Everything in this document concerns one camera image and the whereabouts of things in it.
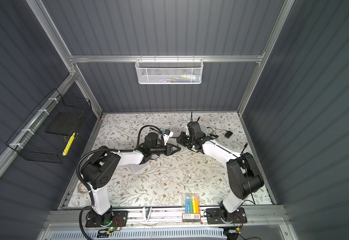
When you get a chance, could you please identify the black corrugated cable conduit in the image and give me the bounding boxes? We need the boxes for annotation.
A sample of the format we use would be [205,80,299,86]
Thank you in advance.
[76,124,163,240]

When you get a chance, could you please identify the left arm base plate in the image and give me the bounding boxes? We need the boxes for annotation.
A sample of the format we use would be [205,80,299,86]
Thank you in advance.
[85,210,128,228]

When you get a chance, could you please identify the roll of clear tape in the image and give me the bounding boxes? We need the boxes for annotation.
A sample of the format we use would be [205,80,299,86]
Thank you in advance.
[77,183,88,195]

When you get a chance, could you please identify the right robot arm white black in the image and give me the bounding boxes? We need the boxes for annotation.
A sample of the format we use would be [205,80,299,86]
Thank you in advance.
[176,122,264,223]

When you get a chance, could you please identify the black pad in basket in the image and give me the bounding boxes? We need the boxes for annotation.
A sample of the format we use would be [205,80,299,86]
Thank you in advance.
[45,113,79,137]

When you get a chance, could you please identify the white perforated cable tray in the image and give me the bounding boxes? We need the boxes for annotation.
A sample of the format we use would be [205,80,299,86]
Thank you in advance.
[49,227,227,240]

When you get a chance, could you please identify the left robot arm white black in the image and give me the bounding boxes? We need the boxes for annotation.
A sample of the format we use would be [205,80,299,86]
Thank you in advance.
[76,133,181,217]

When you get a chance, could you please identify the black power adapter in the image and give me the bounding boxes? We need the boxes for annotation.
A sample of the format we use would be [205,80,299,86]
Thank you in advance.
[224,131,233,139]

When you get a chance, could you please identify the floral table mat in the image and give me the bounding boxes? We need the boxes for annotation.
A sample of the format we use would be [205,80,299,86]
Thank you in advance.
[67,112,272,208]

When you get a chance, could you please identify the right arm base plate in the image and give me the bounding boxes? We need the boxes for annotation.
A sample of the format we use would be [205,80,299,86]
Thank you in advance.
[203,208,247,225]

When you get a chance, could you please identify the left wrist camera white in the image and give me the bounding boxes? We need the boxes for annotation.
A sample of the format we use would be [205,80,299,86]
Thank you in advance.
[162,130,174,146]

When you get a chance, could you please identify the black wire basket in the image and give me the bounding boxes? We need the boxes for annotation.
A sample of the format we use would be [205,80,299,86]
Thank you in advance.
[6,91,92,164]

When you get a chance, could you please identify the box of coloured markers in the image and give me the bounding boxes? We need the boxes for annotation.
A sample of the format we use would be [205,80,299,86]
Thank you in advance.
[182,193,201,223]

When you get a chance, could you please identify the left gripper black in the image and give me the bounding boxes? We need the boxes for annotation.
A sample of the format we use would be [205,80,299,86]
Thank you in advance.
[150,142,181,157]

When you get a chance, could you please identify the white wire mesh basket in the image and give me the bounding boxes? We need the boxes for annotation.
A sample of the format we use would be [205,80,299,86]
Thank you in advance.
[135,58,204,85]

